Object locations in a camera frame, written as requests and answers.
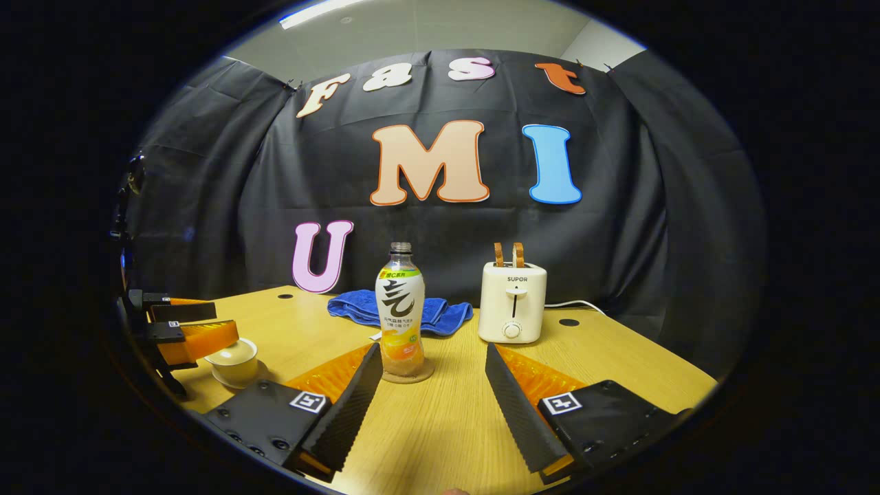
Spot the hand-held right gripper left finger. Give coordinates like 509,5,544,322
203,342,384,484

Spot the round cork coaster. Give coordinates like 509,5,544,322
382,357,435,384

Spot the water bottle with white label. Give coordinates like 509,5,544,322
375,242,426,377

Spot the beige ceramic teacup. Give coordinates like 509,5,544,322
209,354,259,384

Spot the white toaster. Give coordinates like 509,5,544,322
478,261,548,344

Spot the white power cable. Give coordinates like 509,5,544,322
544,300,608,316

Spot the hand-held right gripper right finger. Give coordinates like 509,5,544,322
484,342,694,484

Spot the beige ceramic saucer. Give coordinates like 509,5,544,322
211,364,266,390

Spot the black backdrop cloth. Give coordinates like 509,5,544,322
113,48,767,379

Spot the blue towel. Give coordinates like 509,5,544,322
327,289,474,338

